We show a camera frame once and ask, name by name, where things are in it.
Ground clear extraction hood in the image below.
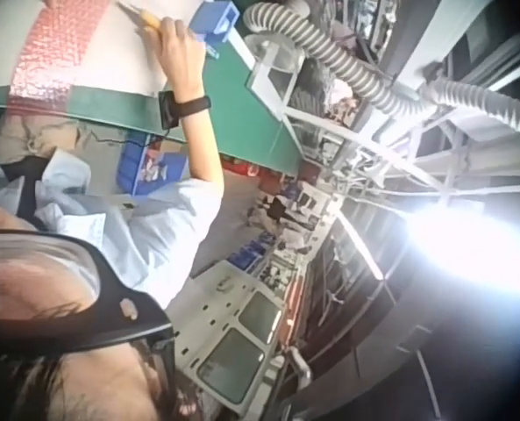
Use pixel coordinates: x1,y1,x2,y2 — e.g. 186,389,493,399
244,32,305,76

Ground cluttered workbench row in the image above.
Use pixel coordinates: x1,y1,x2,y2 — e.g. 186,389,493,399
224,170,346,293

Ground person's right hand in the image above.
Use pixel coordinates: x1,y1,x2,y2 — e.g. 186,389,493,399
156,16,207,105

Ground yellow utility knife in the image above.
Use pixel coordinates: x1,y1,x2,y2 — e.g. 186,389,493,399
118,2,162,32

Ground grey corrugated hose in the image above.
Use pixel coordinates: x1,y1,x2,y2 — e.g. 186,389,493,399
246,0,418,116
420,77,520,146

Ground pink bubble wrap sheet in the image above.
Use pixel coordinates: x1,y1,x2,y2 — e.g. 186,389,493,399
7,0,120,116

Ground grey metal hood stand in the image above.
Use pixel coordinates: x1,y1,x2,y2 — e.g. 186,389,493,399
246,52,307,120

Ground blue tape dispenser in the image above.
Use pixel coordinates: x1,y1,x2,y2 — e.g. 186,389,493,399
188,0,243,61

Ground white cloth mat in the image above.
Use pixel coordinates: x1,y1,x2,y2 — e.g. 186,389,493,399
73,0,199,96

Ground black wrist band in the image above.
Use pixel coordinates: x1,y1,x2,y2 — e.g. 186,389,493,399
158,90,212,131

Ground black wrist band cable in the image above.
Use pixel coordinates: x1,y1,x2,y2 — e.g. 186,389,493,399
90,125,173,148

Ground blue storage bin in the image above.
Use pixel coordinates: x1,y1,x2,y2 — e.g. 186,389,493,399
117,135,191,197

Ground red crate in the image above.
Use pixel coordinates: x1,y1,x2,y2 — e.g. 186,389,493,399
221,156,296,179

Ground person's legs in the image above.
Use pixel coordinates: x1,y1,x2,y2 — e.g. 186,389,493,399
0,116,95,160

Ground white machine cabinet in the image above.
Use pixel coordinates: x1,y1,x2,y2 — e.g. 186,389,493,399
171,261,296,417

